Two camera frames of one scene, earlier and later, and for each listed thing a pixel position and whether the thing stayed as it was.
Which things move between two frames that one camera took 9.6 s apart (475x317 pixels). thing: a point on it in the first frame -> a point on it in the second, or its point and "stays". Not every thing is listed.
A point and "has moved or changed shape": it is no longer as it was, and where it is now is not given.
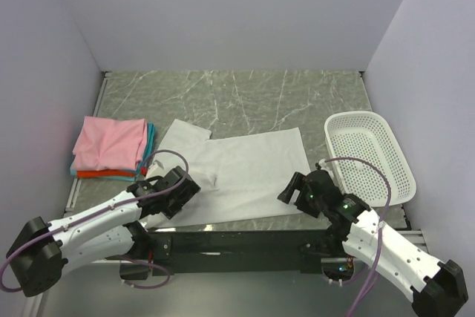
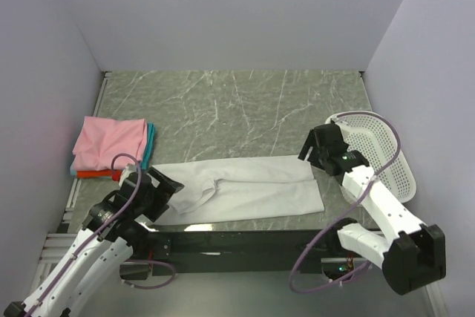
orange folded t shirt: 106,173 stays
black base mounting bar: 255,251 stays
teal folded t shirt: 151,134 stays
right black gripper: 297,182 -> 310,142
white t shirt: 240,177 has moved or changed shape
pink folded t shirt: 110,143 stays
